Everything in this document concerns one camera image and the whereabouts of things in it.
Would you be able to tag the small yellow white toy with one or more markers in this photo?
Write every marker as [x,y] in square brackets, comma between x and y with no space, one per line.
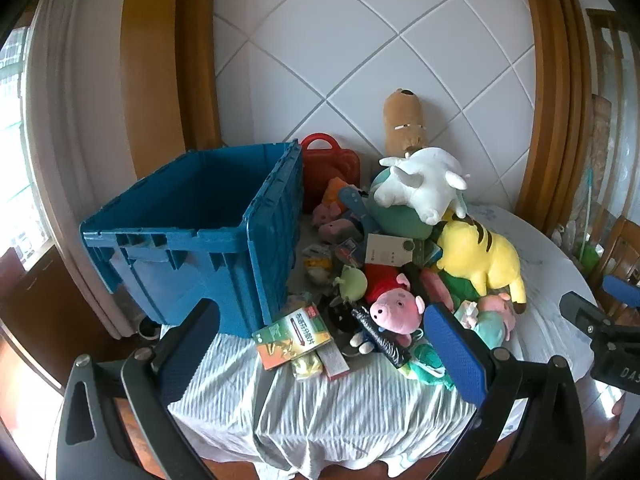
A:
[317,265]

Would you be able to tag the dark wooden cabinet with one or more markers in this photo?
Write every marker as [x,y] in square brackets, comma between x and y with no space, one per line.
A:
[30,320]

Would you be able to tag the black ribbed brush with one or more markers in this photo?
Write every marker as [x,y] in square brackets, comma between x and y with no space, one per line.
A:
[380,337]

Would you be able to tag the wooden chair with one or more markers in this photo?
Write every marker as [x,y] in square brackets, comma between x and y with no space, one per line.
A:
[617,240]

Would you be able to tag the small red box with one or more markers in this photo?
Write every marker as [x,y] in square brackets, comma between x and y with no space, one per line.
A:
[334,362]

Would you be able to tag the lime green plush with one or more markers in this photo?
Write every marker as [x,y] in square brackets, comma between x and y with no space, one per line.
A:
[352,280]

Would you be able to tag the green and orange box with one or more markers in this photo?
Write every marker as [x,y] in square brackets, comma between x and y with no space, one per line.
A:
[290,337]

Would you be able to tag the teal round plush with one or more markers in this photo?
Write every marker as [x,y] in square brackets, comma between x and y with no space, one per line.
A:
[395,220]

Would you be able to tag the teal green plush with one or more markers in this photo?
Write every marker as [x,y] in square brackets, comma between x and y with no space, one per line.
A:
[425,360]

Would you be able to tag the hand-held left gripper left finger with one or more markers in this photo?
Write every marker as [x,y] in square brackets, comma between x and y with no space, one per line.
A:
[187,345]

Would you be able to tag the window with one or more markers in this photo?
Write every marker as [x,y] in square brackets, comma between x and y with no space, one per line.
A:
[12,150]

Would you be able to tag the green bag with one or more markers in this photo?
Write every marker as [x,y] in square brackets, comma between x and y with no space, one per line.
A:
[591,260]

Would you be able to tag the small orange plush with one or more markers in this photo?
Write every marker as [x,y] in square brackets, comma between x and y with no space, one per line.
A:
[335,191]

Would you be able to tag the small pink plush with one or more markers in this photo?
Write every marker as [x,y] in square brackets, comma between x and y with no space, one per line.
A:
[340,230]
[326,213]

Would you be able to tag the white curtain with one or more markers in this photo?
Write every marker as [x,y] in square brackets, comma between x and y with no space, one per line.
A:
[70,110]

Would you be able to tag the blue plastic crate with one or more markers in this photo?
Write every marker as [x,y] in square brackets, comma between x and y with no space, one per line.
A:
[175,270]

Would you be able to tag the white flat box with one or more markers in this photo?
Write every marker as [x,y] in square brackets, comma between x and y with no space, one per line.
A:
[387,250]

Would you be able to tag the pink pig plush teal outfit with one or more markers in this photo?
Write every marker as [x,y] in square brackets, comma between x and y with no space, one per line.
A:
[492,327]

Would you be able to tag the brown plush animal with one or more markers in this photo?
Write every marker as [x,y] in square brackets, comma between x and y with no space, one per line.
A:
[402,125]

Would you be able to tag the person's bare foot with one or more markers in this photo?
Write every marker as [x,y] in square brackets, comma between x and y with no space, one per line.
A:
[616,425]

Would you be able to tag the white plush cow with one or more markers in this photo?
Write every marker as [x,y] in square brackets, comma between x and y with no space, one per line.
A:
[425,185]

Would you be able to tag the yellow snack packet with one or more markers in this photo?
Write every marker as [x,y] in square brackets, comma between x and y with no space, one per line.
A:
[307,367]

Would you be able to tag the black plush toy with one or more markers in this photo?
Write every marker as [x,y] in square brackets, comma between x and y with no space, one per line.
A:
[340,317]

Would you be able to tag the yellow striped plush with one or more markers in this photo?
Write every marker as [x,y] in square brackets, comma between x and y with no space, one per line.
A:
[475,255]

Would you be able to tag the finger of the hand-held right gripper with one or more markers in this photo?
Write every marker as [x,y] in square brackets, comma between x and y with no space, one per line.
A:
[580,310]
[622,290]

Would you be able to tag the blue plush toy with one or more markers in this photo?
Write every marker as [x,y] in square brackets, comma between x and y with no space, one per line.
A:
[357,205]

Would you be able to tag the small blue card box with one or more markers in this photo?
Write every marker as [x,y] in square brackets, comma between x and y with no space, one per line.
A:
[348,251]

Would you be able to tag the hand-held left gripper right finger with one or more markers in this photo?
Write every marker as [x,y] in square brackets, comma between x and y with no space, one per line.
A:
[457,350]

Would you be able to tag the wooden door frame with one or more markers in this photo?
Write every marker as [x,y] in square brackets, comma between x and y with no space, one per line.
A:
[170,60]
[550,85]

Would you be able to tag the dark green box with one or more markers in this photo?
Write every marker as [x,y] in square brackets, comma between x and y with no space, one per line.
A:
[427,252]

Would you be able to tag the pink pig plush red dress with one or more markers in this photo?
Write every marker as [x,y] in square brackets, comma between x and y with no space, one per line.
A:
[395,307]

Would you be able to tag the red plastic toy case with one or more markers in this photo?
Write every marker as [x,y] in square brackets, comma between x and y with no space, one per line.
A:
[330,170]

